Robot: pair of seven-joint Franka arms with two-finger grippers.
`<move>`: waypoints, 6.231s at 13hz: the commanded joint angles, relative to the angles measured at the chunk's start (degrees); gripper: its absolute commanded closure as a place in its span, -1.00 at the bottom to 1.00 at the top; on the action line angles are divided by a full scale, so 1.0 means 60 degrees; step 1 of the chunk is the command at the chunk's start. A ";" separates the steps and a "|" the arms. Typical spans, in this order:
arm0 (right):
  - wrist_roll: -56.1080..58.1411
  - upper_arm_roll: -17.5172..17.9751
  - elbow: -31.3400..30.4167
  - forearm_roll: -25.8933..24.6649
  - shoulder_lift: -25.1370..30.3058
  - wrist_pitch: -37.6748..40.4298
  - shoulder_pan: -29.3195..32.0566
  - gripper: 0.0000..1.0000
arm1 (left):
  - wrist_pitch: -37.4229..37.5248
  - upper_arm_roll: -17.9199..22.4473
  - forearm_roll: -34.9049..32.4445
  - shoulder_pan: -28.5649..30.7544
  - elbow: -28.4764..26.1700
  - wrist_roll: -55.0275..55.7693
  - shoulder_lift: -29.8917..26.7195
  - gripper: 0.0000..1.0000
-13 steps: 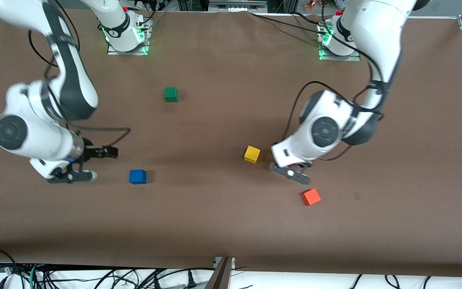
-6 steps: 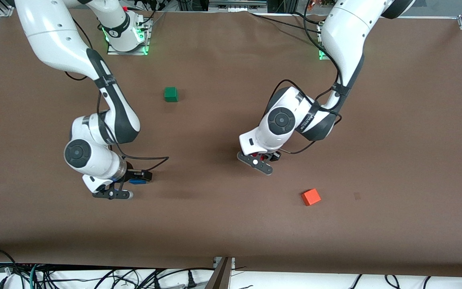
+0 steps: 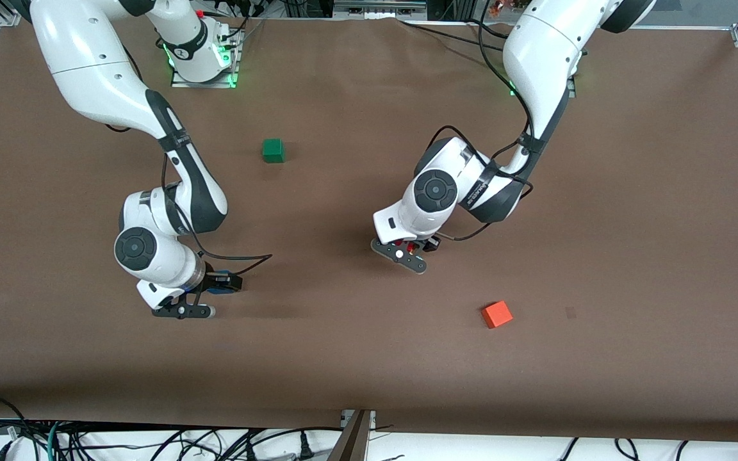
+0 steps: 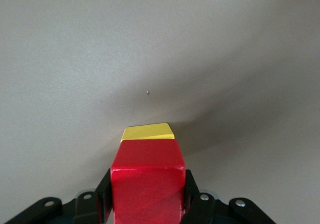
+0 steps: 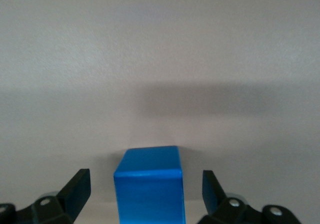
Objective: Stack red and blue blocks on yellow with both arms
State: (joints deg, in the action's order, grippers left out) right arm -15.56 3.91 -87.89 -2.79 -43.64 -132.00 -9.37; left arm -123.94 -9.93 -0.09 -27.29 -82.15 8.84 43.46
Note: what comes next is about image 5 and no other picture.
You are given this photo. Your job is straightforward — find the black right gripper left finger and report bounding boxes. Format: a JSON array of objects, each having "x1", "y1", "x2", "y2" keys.
[{"x1": 0, "y1": 168, "x2": 92, "y2": 224}]

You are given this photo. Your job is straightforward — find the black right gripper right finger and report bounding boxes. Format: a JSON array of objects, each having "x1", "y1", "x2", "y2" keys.
[{"x1": 202, "y1": 169, "x2": 301, "y2": 224}]

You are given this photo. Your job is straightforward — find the blue wooden cube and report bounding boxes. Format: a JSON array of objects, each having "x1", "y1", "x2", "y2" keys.
[{"x1": 113, "y1": 145, "x2": 186, "y2": 224}]

